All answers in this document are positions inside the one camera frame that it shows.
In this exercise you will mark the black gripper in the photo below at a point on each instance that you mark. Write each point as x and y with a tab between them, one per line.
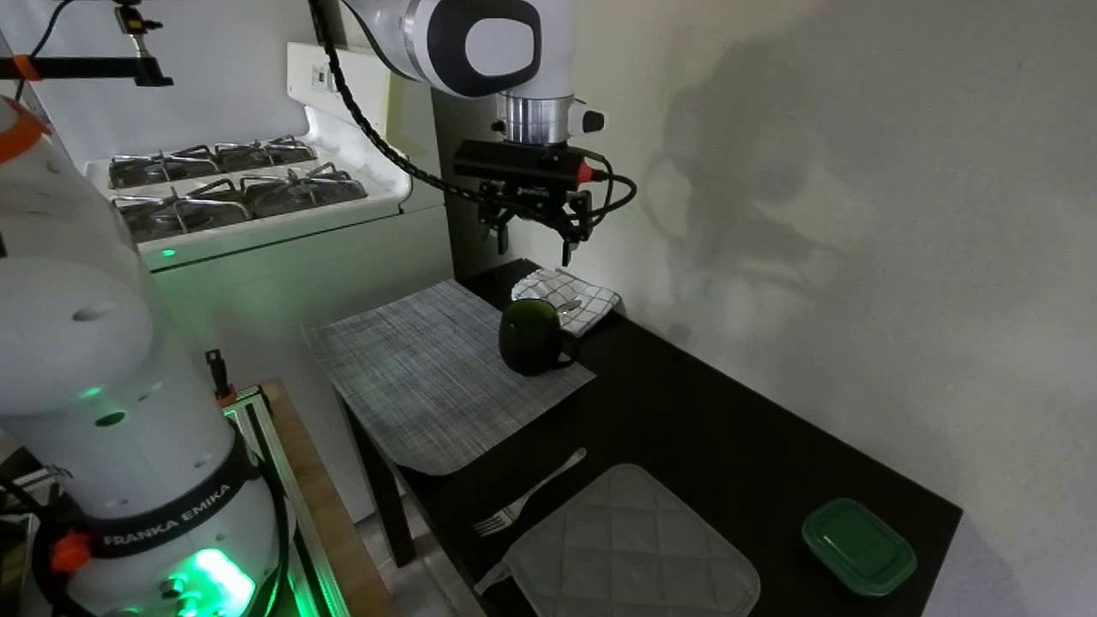
537	201

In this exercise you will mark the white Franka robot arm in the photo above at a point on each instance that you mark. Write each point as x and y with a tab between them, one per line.
113	432

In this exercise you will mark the white checkered dish cloth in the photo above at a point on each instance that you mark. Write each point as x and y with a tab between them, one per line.
570	295

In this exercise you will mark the dark green mug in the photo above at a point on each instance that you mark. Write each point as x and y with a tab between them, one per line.
533	342

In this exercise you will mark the grey woven placemat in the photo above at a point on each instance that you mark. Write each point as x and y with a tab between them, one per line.
431	379

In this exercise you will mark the white gas stove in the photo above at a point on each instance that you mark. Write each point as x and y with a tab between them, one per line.
286	286

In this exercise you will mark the black table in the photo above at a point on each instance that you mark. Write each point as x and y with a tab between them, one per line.
707	432

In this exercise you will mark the silver metal fork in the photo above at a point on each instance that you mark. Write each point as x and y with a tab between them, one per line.
500	518

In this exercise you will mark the black vertical pole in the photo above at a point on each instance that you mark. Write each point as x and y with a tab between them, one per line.
322	20

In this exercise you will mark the grey quilted pot holder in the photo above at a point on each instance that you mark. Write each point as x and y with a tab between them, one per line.
629	551

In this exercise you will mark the green plastic container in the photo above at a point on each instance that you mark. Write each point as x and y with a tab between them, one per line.
859	548

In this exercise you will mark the orange base clamp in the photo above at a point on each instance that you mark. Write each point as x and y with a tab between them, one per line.
69	555

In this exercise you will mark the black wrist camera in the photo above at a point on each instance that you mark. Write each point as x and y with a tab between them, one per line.
517	158

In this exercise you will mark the wooden rail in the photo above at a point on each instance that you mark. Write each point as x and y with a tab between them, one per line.
327	516

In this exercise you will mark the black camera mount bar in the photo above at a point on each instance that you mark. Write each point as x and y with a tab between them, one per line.
105	71

